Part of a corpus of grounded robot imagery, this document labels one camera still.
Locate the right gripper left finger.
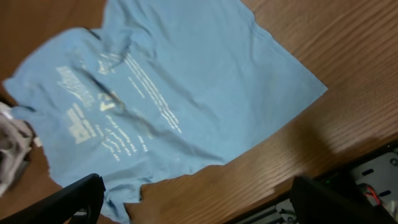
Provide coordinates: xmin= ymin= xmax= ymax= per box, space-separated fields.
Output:
xmin=1 ymin=174 xmax=106 ymax=224

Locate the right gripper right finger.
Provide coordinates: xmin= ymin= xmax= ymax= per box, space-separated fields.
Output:
xmin=290 ymin=176 xmax=396 ymax=224

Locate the light blue t-shirt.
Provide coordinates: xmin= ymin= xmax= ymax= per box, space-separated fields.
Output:
xmin=4 ymin=0 xmax=326 ymax=223

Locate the folded beige shirt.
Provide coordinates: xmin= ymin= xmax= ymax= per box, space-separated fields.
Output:
xmin=1 ymin=102 xmax=35 ymax=197

